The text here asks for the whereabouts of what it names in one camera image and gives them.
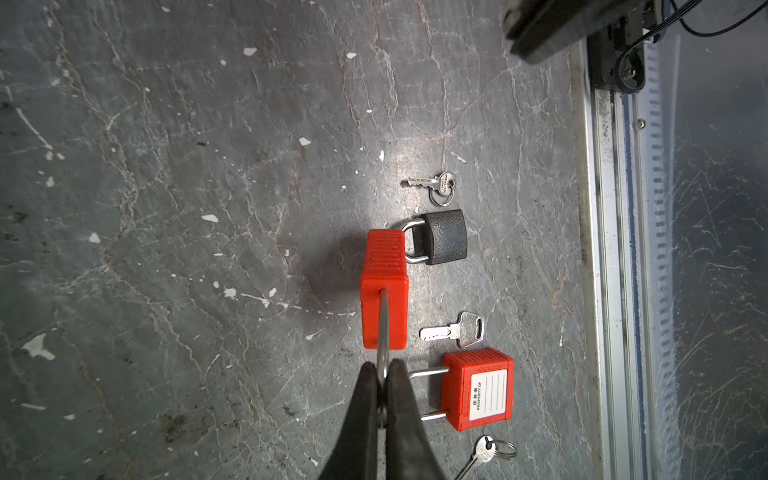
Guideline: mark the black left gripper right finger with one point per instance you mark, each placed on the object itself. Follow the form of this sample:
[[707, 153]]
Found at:
[[408, 451]]

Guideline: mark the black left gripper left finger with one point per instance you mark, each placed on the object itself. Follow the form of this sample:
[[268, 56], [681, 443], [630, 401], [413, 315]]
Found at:
[[355, 453]]

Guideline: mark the red long-shackle padlock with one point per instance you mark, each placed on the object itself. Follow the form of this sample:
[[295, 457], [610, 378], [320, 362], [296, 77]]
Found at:
[[477, 388]]

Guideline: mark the small red padlock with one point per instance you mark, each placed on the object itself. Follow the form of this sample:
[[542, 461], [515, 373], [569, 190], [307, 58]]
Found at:
[[384, 295]]

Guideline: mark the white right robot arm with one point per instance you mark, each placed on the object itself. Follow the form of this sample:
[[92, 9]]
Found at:
[[538, 29]]

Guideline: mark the black padlock near key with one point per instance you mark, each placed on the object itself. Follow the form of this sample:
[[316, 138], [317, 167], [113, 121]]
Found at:
[[440, 237]]

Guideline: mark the silver key with ring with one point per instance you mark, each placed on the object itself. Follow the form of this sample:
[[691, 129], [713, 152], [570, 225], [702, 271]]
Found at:
[[441, 187], [487, 449]]

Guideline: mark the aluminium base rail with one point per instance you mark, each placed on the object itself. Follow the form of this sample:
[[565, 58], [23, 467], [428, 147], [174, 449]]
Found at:
[[625, 147]]

